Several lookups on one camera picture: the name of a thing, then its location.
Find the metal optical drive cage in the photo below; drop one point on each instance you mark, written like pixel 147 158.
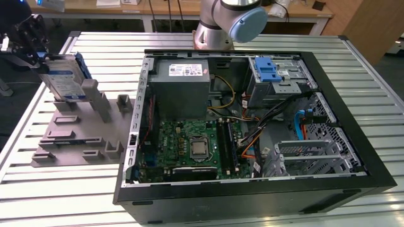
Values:
pixel 265 94

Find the installed RAM stick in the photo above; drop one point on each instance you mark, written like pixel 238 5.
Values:
pixel 234 151

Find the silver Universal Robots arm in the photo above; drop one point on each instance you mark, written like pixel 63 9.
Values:
pixel 211 35

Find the blue drive latch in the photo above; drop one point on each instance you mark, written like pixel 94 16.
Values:
pixel 265 71

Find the grey parts rack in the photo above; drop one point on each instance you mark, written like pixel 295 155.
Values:
pixel 82 127

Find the green motherboard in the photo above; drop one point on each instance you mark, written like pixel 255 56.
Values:
pixel 177 132

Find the RAM stick with blue label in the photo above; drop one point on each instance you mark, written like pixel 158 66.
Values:
pixel 73 142

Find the silver CPU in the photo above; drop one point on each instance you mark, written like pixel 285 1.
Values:
pixel 199 148

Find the hard disk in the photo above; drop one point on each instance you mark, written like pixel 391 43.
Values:
pixel 65 80

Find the grey power supply unit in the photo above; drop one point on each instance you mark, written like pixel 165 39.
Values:
pixel 181 99

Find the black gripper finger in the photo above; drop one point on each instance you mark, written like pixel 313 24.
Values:
pixel 14 59
pixel 33 33

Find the wooden cabinet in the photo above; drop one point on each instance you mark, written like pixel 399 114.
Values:
pixel 373 23

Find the dark square pad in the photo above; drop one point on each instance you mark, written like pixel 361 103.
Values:
pixel 319 5

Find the wooden desk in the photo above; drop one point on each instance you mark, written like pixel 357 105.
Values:
pixel 95 10

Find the black graphics card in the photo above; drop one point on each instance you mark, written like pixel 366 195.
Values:
pixel 193 172

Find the grey stand foot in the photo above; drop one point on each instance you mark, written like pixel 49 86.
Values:
pixel 6 91

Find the black RAM slot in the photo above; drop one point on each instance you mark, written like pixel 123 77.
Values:
pixel 225 146

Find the small white box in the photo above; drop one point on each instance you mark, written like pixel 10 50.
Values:
pixel 131 1

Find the black PC case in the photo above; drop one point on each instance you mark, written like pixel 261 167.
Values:
pixel 221 205

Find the clear plastic bag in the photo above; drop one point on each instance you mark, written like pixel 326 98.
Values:
pixel 279 9

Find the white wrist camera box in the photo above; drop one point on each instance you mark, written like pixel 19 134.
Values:
pixel 53 6

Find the CPU socket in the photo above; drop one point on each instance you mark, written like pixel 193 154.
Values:
pixel 198 160

